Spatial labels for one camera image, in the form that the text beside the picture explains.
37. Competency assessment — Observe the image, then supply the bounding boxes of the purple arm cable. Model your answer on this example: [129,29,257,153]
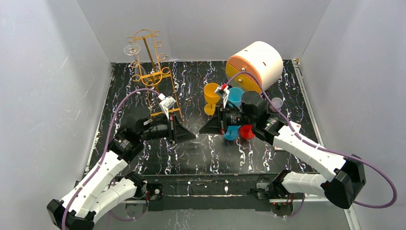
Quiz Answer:
[61,88,161,230]
[225,71,398,219]

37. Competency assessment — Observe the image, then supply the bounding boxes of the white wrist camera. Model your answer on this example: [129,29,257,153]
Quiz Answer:
[214,84,230,108]
[158,93,176,119]

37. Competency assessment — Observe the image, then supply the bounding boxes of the gold wire wine glass rack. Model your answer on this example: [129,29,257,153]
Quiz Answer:
[127,29,183,121]

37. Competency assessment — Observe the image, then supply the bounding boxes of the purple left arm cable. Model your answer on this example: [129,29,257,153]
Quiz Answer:
[61,88,161,230]

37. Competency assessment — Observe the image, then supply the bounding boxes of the black marble table mat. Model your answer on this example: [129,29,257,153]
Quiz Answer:
[88,60,317,175]

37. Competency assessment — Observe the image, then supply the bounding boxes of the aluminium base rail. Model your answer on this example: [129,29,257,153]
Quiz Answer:
[62,180,362,230]

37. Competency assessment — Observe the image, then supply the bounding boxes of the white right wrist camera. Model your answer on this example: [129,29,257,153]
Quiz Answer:
[214,84,230,108]

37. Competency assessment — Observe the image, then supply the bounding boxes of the light blue plastic wine glass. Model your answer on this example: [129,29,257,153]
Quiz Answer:
[228,87,244,107]

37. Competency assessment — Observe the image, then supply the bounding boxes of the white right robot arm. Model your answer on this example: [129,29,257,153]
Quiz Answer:
[199,91,366,209]

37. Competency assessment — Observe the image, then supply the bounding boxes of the small white box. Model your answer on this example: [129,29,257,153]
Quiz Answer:
[274,146,284,151]

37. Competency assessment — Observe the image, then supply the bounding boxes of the red plastic wine glass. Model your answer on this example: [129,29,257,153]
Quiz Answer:
[239,125,255,139]

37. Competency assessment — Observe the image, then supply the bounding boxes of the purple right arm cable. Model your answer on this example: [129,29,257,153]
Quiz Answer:
[225,71,398,219]

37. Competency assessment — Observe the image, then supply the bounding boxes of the clear wine glass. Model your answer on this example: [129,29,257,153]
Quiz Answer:
[124,43,147,86]
[189,124,207,144]

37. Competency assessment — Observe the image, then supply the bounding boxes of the orange plastic wine glass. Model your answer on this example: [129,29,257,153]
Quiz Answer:
[203,82,220,115]

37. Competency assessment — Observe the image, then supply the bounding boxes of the round drawer cabinet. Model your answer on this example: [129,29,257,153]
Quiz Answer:
[225,41,283,94]

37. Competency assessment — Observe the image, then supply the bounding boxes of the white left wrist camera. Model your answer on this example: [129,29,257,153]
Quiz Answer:
[158,93,176,119]

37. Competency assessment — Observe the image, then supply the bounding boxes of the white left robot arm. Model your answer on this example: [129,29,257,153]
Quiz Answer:
[46,106,196,230]

